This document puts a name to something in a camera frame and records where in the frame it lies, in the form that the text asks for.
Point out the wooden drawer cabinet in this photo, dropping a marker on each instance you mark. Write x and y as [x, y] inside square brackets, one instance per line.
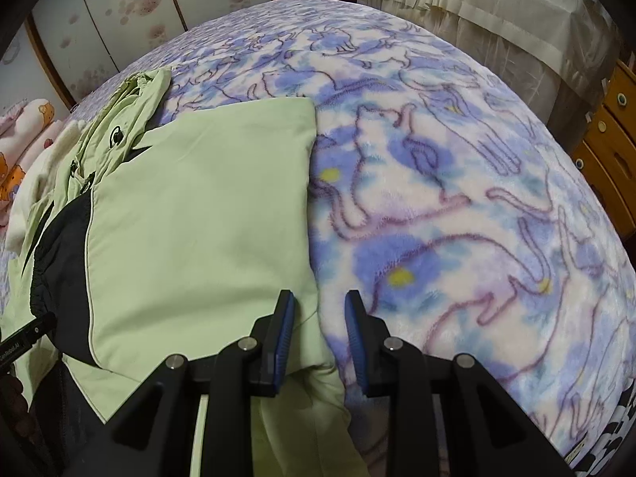
[611, 134]

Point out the bear print pink quilt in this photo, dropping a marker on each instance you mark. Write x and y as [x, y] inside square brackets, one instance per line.
[30, 124]

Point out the light green jacket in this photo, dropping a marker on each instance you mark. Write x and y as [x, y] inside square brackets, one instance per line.
[198, 208]

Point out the black and white printed cloth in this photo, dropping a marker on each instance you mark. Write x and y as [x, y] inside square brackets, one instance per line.
[618, 422]

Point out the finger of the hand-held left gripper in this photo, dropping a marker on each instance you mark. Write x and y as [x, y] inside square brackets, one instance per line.
[32, 333]

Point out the cream white fuzzy garment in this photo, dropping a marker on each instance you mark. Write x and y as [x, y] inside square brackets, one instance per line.
[49, 159]

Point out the cat print fleece blanket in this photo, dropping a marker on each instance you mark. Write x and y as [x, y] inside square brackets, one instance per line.
[447, 208]

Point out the floral sliding door wardrobe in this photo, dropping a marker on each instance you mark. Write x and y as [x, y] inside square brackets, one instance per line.
[124, 10]

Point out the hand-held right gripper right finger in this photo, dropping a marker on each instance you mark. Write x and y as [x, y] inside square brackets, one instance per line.
[355, 343]

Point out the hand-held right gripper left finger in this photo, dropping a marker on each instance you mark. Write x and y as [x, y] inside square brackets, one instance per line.
[283, 338]

